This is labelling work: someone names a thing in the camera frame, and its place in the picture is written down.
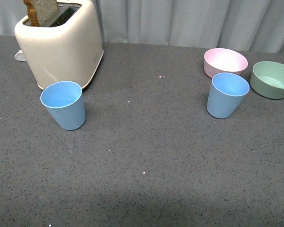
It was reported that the grey white curtain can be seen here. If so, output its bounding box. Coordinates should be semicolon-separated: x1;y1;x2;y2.
0;0;284;54

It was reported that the pink plastic bowl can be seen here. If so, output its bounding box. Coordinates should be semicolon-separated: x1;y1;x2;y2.
204;48;248;78

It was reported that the white power plug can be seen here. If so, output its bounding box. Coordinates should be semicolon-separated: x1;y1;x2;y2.
14;50;27;61

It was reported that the cream white toaster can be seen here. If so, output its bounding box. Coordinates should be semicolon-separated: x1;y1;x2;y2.
15;0;104;89

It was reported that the green plastic bowl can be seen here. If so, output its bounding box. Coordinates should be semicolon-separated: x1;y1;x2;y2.
250;61;284;100

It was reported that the brown toast slice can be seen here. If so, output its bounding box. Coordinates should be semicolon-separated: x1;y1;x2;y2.
23;0;59;27

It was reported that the blue plastic cup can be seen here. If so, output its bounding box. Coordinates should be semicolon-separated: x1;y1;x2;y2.
40;81;86;131
206;72;250;119

